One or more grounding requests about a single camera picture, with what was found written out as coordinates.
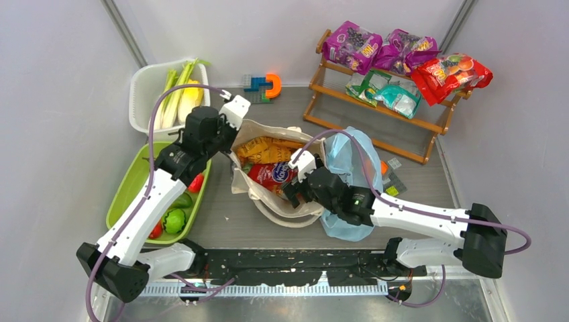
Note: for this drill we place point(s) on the yellow napa cabbage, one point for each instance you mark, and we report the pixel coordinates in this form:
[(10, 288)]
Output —
[(191, 98)]

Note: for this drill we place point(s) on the purple snack bag left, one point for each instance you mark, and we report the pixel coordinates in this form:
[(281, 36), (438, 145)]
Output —
[(353, 47)]

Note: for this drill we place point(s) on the purple snack bag right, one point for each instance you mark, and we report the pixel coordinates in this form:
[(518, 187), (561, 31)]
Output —
[(402, 52)]

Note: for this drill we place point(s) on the green orange mango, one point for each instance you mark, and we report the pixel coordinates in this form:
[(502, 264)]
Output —
[(184, 201)]

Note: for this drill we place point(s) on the red fruit candy bag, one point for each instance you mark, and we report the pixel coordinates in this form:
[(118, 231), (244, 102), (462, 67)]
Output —
[(437, 78)]

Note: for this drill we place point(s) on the canvas tote bag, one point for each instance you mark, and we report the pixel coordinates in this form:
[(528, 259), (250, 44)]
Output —
[(273, 207)]

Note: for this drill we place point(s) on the white plastic basket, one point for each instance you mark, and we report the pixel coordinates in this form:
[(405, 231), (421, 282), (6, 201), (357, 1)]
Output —
[(147, 85)]

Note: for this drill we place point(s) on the green plastic tray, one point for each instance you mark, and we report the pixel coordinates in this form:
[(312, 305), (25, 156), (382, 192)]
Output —
[(133, 183)]

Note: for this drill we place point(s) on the red fruit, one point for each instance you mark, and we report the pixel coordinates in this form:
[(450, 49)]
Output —
[(197, 183)]

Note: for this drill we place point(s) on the orange potato chip bag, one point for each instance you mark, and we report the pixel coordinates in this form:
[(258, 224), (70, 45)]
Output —
[(267, 150)]

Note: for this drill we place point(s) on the green custard apple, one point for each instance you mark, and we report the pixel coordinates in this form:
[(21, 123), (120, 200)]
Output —
[(174, 221)]

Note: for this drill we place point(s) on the red wax apple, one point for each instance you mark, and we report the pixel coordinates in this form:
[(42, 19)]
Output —
[(157, 231)]

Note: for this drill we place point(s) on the purple snack bag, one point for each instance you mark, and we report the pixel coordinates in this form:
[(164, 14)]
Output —
[(353, 47), (402, 52)]

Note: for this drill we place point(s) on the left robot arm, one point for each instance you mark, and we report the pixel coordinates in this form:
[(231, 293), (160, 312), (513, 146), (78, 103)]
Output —
[(116, 262)]

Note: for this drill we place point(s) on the green white snack bag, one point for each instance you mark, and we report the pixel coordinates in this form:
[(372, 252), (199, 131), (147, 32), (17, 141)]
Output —
[(366, 88)]

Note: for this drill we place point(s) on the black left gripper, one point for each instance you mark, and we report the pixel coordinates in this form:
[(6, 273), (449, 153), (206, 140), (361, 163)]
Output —
[(233, 131)]

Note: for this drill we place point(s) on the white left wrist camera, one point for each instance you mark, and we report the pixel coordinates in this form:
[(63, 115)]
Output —
[(235, 109)]

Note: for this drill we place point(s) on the wooden rack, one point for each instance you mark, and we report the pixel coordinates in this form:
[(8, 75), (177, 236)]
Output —
[(332, 108)]

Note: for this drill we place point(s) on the blue plastic grocery bag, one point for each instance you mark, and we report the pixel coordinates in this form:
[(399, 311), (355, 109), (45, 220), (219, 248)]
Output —
[(349, 160)]

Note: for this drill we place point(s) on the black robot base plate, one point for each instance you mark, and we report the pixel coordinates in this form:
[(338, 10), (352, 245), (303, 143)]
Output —
[(295, 267)]

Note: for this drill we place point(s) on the green celery bunch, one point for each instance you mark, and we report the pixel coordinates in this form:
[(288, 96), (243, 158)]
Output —
[(184, 77)]

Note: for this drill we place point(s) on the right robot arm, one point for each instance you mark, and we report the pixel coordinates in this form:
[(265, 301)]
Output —
[(473, 238)]

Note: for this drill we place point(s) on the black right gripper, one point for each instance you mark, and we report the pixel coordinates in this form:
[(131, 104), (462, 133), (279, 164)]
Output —
[(290, 190)]

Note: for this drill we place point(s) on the blue orange toy blocks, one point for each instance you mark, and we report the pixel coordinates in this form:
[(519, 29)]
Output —
[(261, 89)]

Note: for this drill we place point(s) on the orange toy piece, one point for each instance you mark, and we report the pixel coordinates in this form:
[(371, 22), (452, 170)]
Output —
[(384, 167)]

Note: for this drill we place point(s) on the teal snack bag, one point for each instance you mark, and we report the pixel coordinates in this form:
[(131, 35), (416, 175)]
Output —
[(400, 97)]

